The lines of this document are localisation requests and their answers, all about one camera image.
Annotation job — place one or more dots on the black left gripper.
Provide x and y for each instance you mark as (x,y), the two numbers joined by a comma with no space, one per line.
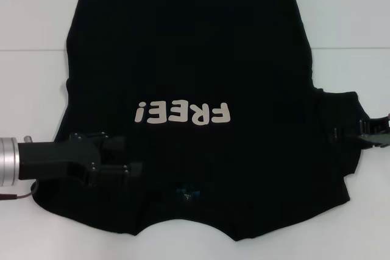
(55,159)

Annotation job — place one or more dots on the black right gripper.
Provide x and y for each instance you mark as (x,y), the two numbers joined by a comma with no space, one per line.
(377,133)

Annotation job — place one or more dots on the black shirt with FREE print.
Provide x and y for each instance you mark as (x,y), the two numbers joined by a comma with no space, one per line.
(195,59)

